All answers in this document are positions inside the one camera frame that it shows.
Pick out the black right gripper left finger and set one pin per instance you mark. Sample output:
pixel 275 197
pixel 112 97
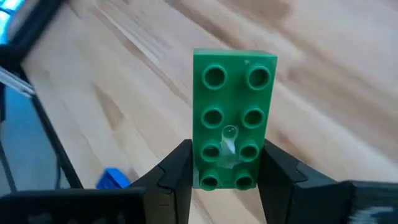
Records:
pixel 171 186

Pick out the white bracket strip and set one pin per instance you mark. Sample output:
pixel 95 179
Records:
pixel 15 81

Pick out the blue toy building block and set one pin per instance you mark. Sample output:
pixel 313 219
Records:
pixel 112 180

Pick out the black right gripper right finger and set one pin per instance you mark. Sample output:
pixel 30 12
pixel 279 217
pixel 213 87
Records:
pixel 295 193

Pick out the green toy building block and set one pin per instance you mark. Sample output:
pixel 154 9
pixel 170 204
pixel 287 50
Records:
pixel 233 93

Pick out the black aluminium table frame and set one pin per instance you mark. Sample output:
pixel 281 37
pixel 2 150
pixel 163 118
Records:
pixel 53 133

